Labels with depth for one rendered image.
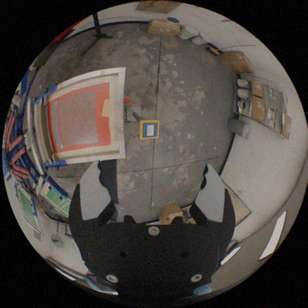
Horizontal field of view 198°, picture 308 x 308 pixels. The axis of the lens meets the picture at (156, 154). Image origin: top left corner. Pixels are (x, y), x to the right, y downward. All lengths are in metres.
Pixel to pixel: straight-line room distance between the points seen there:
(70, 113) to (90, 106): 0.16
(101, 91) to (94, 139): 0.31
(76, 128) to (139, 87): 1.17
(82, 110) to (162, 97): 1.30
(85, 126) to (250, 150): 3.37
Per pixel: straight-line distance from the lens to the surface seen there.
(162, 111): 1.72
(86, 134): 0.71
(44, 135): 0.81
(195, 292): 0.26
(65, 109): 0.75
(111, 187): 0.82
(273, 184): 3.27
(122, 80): 0.62
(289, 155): 3.14
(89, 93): 0.68
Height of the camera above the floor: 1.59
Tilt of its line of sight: 55 degrees down
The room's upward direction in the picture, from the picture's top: 147 degrees clockwise
